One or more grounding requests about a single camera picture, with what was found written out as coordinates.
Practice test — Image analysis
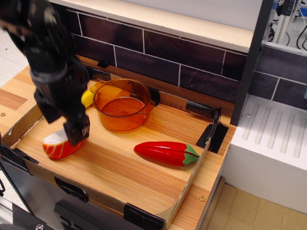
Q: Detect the transparent orange plastic pot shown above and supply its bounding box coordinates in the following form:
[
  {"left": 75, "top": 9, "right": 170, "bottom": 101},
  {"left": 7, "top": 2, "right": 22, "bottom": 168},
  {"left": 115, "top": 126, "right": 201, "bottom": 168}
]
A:
[{"left": 90, "top": 78, "right": 155, "bottom": 132}]

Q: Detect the dark frame wooden shelf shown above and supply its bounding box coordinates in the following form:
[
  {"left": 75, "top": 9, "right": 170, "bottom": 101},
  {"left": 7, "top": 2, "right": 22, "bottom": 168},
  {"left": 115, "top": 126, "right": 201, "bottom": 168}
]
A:
[{"left": 47, "top": 0, "right": 274, "bottom": 127}]

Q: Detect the yellow toy banana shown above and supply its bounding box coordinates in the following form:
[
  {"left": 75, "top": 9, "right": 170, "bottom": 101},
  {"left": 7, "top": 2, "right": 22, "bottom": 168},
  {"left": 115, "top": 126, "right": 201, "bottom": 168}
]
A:
[{"left": 81, "top": 90, "right": 93, "bottom": 108}]

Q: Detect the black device lower left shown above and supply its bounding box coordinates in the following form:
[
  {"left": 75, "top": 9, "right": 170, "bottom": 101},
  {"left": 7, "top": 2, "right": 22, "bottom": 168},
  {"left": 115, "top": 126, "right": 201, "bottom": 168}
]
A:
[{"left": 0, "top": 141, "right": 96, "bottom": 230}]

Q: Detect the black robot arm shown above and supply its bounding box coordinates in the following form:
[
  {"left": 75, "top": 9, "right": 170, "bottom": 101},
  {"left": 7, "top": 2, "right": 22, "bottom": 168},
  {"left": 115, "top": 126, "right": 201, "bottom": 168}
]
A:
[{"left": 0, "top": 0, "right": 90, "bottom": 146}]

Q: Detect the cardboard fence with black tape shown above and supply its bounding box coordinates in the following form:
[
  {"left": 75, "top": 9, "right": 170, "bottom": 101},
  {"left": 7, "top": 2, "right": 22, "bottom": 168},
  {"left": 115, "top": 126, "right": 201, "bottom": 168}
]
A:
[{"left": 0, "top": 66, "right": 235, "bottom": 230}]

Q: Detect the white ridged sink block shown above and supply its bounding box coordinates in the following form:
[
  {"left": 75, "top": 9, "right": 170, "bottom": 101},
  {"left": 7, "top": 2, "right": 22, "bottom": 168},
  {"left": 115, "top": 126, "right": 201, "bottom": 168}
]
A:
[{"left": 222, "top": 96, "right": 307, "bottom": 213}]

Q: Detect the orange white toy sushi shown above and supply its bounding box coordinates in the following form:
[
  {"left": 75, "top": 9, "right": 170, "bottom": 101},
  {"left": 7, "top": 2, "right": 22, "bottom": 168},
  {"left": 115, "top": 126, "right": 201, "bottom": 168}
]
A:
[{"left": 42, "top": 129, "right": 83, "bottom": 159}]

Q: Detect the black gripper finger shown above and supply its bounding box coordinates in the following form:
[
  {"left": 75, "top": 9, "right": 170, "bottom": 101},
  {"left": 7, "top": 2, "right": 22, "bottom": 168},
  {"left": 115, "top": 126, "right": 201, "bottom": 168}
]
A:
[
  {"left": 63, "top": 115, "right": 90, "bottom": 146},
  {"left": 38, "top": 103, "right": 62, "bottom": 124}
]

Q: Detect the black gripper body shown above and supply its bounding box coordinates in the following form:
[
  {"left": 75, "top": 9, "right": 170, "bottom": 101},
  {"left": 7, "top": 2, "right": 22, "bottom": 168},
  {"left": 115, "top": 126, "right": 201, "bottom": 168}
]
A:
[{"left": 30, "top": 57, "right": 89, "bottom": 120}]

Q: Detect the red toy chili pepper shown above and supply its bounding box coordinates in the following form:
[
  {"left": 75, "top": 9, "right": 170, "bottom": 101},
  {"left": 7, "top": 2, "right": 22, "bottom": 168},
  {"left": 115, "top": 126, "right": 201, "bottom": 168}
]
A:
[{"left": 134, "top": 141, "right": 201, "bottom": 166}]

